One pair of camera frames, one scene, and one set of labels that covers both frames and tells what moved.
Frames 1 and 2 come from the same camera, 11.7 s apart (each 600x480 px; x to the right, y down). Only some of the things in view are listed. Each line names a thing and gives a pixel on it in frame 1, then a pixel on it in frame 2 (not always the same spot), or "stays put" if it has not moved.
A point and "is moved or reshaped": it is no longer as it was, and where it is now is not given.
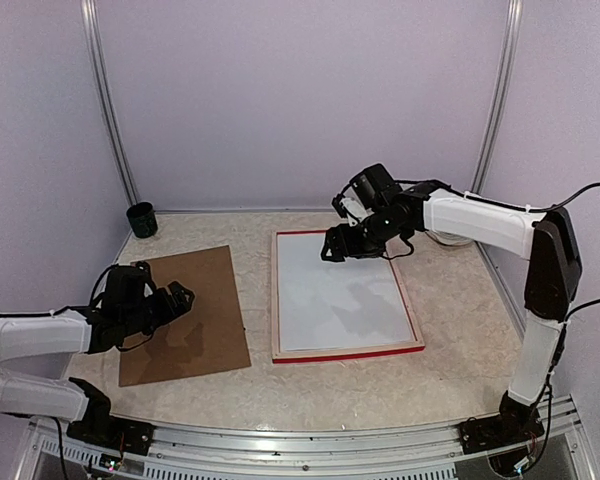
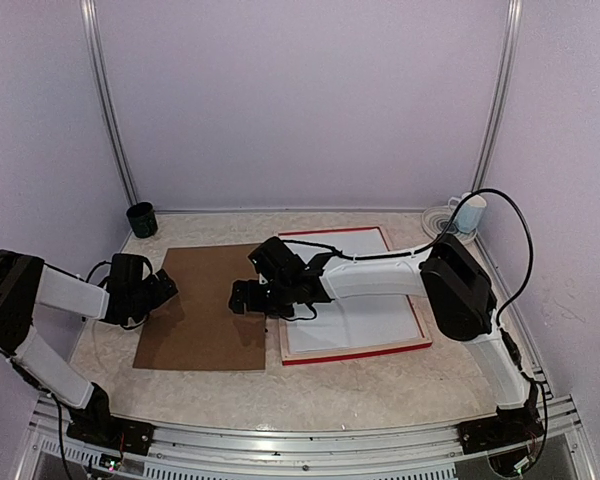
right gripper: [344, 245] to [251, 304]
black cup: [143, 219] stays put
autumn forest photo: [356, 301] stays put
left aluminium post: [102, 67] stays put
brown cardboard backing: [207, 338] is moved or reshaped
